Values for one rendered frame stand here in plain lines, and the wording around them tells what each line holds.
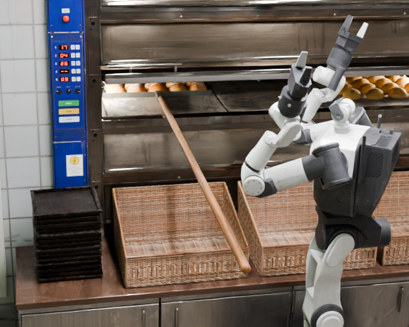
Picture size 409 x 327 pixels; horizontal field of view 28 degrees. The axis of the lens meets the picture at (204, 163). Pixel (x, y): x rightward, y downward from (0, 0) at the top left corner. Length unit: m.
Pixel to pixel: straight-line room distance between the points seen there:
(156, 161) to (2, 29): 0.93
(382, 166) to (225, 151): 1.14
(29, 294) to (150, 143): 0.91
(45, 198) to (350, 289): 1.44
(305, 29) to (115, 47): 0.89
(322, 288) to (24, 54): 1.61
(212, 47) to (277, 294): 1.16
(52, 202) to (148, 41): 0.83
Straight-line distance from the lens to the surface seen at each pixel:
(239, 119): 3.89
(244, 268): 2.49
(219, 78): 3.64
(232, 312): 3.69
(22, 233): 3.97
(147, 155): 3.85
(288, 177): 2.88
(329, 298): 3.32
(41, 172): 3.84
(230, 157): 3.93
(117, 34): 3.69
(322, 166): 2.86
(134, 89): 4.11
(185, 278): 3.60
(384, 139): 3.05
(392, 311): 3.97
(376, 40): 4.01
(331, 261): 3.19
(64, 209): 3.55
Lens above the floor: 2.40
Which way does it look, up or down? 22 degrees down
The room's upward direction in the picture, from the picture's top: 2 degrees clockwise
